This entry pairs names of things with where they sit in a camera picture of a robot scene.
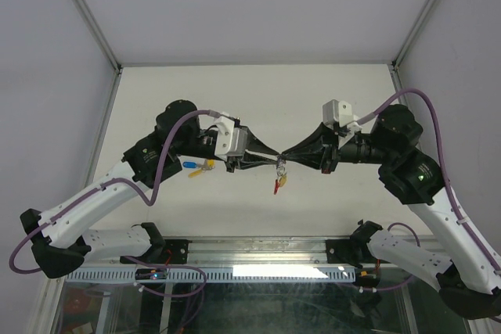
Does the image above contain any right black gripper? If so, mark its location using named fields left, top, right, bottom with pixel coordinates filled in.
left=281, top=123, right=395, bottom=175

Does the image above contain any red handled metal keyring holder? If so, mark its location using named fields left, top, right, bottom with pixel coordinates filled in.
left=273, top=155, right=287, bottom=195

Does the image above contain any yellow tag key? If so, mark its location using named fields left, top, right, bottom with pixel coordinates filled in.
left=188, top=169, right=204, bottom=178
left=278, top=175, right=287, bottom=187
left=197, top=160, right=215, bottom=171

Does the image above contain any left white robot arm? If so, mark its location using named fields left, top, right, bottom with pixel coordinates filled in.
left=20, top=99, right=278, bottom=278

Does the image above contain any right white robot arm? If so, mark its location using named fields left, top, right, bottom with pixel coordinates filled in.
left=282, top=104, right=500, bottom=320

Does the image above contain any yellow tag key flat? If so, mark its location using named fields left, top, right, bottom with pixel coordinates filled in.
left=188, top=169, right=204, bottom=178

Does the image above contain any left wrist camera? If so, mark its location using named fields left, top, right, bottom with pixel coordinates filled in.
left=213, top=113, right=248, bottom=161

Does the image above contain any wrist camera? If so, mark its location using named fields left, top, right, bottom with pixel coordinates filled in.
left=322, top=99, right=362, bottom=137
left=213, top=113, right=248, bottom=161

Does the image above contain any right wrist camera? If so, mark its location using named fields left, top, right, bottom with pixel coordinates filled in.
left=322, top=99, right=362, bottom=137

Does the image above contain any aluminium front rail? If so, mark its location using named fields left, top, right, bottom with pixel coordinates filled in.
left=49, top=235, right=469, bottom=268

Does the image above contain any slotted cable duct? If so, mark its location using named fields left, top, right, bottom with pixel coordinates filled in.
left=66, top=264, right=355, bottom=284

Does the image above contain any right aluminium frame post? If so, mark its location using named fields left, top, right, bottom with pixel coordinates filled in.
left=391, top=0, right=439, bottom=70

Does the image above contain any aluminium frame post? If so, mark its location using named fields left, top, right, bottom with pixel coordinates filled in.
left=391, top=0, right=439, bottom=70
left=71, top=0, right=122, bottom=74

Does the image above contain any left aluminium frame post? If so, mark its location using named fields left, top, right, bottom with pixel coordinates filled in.
left=71, top=0, right=122, bottom=74

